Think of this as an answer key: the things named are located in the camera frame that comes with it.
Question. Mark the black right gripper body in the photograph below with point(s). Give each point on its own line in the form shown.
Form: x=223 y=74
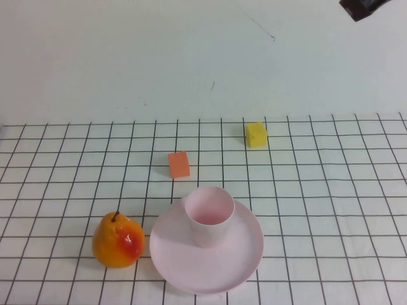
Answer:
x=361 y=8

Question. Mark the pink plastic cup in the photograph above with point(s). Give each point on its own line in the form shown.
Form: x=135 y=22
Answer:
x=210 y=222

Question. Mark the pink round plate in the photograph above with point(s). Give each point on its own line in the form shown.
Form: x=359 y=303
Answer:
x=222 y=267

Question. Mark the yellow foam cube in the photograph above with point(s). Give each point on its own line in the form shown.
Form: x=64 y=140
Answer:
x=256 y=136

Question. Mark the white grid tablecloth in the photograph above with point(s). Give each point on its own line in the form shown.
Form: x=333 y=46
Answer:
x=318 y=206

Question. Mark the orange foam cube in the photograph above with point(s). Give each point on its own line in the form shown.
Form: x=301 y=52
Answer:
x=179 y=165

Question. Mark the orange red toy pear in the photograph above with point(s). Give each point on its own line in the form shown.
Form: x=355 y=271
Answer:
x=116 y=244

